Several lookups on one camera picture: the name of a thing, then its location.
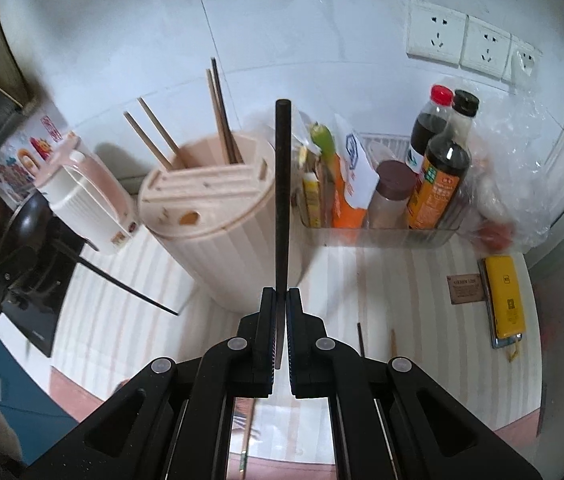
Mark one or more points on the striped cat-print tablecloth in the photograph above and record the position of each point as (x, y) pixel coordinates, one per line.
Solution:
(402, 285)

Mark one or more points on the orange packet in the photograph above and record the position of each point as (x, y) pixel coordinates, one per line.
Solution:
(347, 212)

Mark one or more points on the small yellow box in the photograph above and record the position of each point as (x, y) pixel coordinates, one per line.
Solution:
(312, 200)

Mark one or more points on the clear plastic tray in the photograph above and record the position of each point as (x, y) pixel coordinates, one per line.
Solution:
(387, 237)

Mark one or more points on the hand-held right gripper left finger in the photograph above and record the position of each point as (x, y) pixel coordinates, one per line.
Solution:
(268, 330)

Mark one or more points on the small brown card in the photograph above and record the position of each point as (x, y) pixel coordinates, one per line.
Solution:
(466, 290)

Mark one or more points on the pink and white electric kettle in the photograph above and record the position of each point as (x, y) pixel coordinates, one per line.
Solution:
(87, 205)

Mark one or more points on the black wok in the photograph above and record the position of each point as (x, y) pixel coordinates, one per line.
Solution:
(27, 220)

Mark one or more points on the red food piece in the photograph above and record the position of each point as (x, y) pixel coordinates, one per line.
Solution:
(494, 237)

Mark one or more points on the yellow phone case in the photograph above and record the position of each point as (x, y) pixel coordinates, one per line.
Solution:
(504, 300)

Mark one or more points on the green-topped packet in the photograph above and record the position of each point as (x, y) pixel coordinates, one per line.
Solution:
(322, 140)

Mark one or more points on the beige ribbed chopstick holder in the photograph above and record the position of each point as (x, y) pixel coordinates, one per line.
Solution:
(222, 250)

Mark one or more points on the dark blue cabinet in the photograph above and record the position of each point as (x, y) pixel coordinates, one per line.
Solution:
(27, 400)

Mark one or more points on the orange-label soy sauce bottle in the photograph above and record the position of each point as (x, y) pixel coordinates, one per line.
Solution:
(437, 190)

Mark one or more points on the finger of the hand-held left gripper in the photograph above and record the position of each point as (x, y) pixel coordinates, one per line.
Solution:
(37, 260)

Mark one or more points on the clear plastic bag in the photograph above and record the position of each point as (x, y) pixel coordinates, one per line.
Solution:
(512, 170)

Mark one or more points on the brown-lidded jar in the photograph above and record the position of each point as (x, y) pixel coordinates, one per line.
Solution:
(389, 200)

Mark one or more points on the black induction cooktop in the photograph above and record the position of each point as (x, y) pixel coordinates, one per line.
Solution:
(37, 320)

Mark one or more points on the red-capped dark bottle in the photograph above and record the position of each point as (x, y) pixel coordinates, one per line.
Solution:
(424, 135)

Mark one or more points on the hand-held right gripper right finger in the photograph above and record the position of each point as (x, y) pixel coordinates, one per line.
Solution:
(294, 340)

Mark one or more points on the colourful wall sticker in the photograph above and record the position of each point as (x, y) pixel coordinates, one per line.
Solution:
(17, 165)

